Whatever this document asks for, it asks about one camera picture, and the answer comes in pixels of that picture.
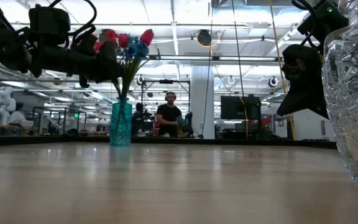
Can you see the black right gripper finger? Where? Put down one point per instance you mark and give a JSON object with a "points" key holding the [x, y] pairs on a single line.
{"points": [[306, 102]]}

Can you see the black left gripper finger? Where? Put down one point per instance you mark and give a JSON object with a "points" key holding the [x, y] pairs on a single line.
{"points": [[110, 65]]}

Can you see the red poppy flower bunch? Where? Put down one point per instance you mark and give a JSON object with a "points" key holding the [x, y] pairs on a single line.
{"points": [[110, 33]]}

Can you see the clear cut-glass vase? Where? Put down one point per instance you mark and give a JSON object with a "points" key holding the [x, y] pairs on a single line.
{"points": [[353, 109]]}

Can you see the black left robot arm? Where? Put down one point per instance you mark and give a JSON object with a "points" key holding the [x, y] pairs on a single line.
{"points": [[2, 40]]}

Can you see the black background robot arm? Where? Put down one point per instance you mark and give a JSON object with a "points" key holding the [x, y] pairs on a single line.
{"points": [[187, 124]]}

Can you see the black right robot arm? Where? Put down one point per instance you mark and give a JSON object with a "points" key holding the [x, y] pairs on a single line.
{"points": [[325, 18]]}

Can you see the teal glass vase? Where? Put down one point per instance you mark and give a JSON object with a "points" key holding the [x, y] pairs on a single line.
{"points": [[121, 124]]}

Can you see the blue artificial flower bunch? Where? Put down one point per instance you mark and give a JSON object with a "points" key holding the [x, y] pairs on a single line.
{"points": [[135, 46]]}

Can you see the black monitor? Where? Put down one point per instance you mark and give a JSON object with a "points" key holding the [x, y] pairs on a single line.
{"points": [[239, 107]]}

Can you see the person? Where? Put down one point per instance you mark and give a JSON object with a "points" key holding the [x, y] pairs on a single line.
{"points": [[168, 115], [19, 117]]}

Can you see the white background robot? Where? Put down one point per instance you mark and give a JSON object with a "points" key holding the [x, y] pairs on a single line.
{"points": [[3, 102]]}

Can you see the white column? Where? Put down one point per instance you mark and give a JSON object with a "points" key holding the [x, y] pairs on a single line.
{"points": [[202, 99]]}

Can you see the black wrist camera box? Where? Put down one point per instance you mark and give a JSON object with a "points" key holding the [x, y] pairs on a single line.
{"points": [[48, 25]]}

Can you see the black table frame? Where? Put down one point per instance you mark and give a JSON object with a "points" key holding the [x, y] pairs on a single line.
{"points": [[228, 142]]}

